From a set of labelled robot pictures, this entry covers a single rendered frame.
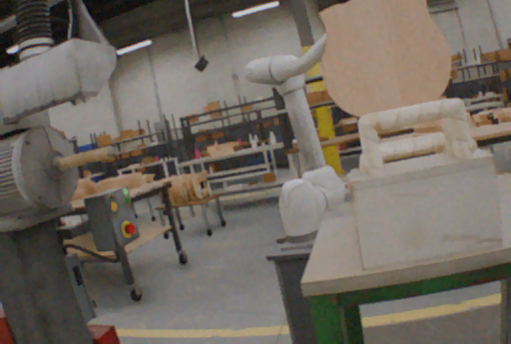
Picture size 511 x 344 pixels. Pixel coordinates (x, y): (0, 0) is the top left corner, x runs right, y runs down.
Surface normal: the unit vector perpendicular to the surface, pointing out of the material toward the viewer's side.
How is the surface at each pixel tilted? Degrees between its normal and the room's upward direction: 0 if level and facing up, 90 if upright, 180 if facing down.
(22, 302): 90
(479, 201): 90
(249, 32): 90
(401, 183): 90
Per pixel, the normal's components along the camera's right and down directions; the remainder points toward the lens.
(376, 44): -0.25, 0.14
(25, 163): 0.70, -0.22
